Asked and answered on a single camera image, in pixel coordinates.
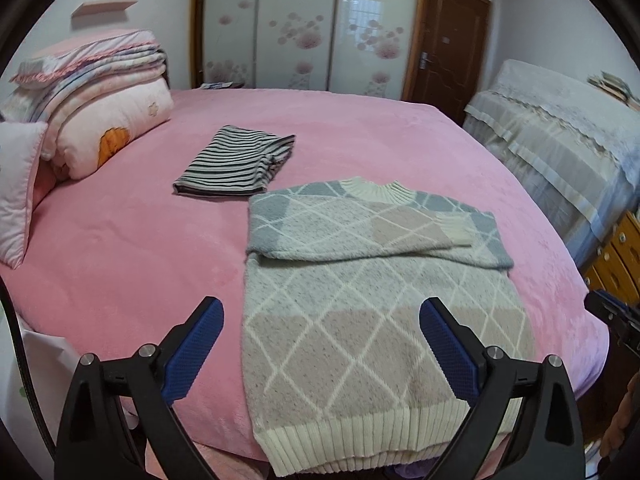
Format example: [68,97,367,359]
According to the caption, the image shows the white printed fabric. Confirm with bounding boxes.
[0,330,76,480]

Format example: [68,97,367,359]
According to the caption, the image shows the brown wooden door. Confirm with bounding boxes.
[402,0,493,126]

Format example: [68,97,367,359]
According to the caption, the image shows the pink comforter with orange print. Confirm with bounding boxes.
[45,77,175,181]

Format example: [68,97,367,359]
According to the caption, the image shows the floral sliding door wardrobe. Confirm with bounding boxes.
[190,0,421,101]

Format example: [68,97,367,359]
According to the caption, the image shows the pink wall shelf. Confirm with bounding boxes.
[71,0,138,18]

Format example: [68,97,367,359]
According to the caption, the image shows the pile of books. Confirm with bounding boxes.
[587,72,638,106]

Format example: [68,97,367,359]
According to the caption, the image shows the pink fleece bed blanket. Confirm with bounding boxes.
[0,87,608,466]

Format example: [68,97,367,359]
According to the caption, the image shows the grey diamond pattern knit sweater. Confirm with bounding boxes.
[241,176,537,477]

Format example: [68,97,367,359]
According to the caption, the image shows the white pink cushion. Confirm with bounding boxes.
[0,121,48,268]

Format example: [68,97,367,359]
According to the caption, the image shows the black cable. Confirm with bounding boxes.
[0,280,56,461]

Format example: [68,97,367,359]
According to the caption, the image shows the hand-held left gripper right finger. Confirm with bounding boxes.
[419,297,585,480]

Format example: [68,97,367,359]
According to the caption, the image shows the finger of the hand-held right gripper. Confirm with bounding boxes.
[584,290,640,322]
[607,317,640,357]

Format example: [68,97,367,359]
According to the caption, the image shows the wooden drawer cabinet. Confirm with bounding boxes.
[582,210,640,306]

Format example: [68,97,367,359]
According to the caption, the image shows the furniture under white lace cover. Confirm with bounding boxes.
[462,59,640,268]

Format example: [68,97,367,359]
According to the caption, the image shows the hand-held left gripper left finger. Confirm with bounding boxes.
[55,296,225,480]

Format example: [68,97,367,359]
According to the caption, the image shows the black white striped folded garment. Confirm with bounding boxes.
[172,125,296,197]

